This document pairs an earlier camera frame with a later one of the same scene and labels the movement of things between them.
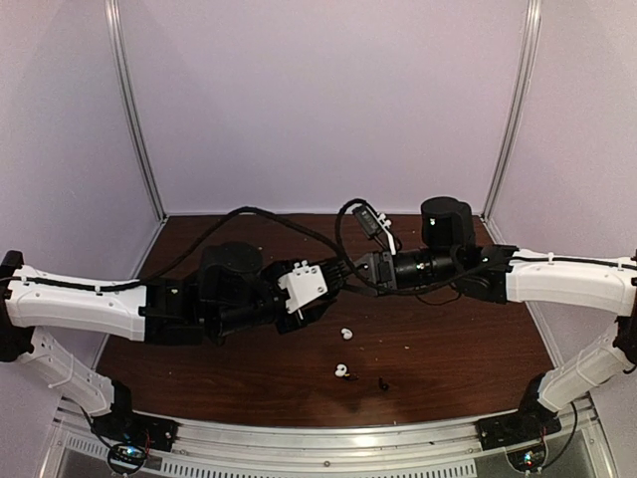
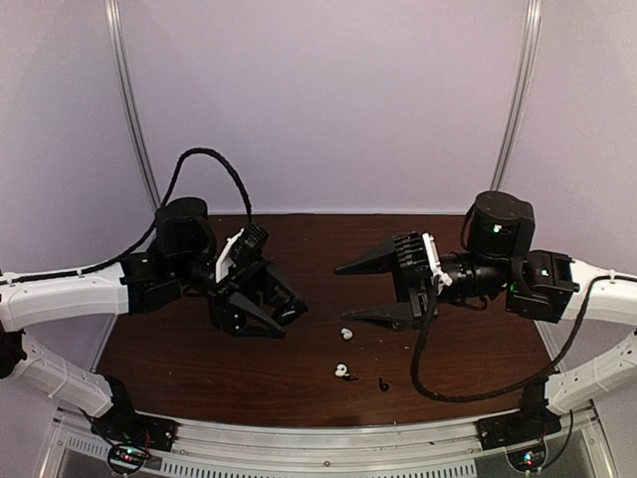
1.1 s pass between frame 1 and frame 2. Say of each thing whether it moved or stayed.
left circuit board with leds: stayed
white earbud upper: stayed
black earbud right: stayed
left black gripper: moved
